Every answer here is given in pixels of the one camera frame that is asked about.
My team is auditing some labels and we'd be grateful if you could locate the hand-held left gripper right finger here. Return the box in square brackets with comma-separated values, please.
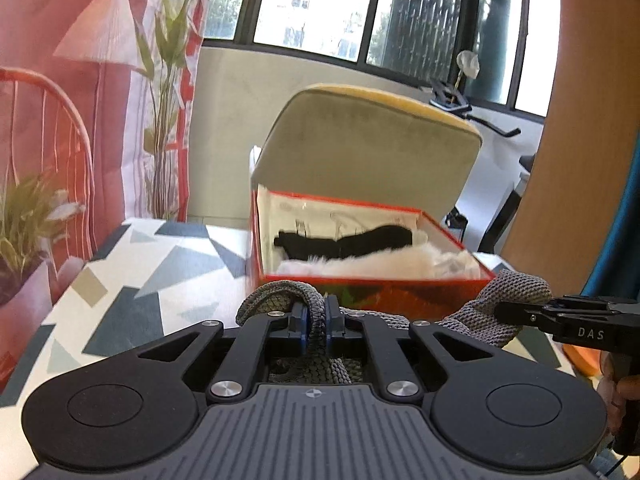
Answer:
[324, 296, 507, 403]

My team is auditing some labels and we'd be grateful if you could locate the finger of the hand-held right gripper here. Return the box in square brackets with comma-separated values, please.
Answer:
[494, 296, 576, 333]

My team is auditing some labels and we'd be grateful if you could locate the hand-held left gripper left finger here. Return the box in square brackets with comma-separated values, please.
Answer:
[114, 300, 308, 405]

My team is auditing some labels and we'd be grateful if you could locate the grey knitted scarf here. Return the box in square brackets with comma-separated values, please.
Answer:
[235, 269, 553, 386]

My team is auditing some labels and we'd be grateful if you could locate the red cardboard box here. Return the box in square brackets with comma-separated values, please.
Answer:
[250, 184, 497, 321]

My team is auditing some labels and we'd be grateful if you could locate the white fluffy fabric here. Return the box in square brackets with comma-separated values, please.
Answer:
[275, 245, 483, 282]

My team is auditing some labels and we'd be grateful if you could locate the black fabric piece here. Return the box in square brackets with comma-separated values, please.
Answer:
[274, 225, 416, 262]

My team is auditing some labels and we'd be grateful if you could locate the person's right hand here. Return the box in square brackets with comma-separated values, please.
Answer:
[597, 350, 627, 436]

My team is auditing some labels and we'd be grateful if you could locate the beige upholstered chair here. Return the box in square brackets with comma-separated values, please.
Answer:
[250, 84, 483, 221]

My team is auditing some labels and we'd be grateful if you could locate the wooden panel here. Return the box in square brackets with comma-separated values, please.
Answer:
[500, 0, 640, 291]

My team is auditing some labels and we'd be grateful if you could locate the exercise bike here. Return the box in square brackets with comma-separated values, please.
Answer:
[430, 80, 531, 256]

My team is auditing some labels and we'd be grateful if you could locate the white bulb-shaped ornament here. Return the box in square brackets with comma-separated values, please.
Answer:
[457, 50, 482, 82]

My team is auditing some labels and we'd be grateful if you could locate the pink printed backdrop cloth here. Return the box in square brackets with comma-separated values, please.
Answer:
[0, 0, 218, 396]

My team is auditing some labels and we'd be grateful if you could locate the black framed window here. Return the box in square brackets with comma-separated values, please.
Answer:
[202, 0, 558, 123]

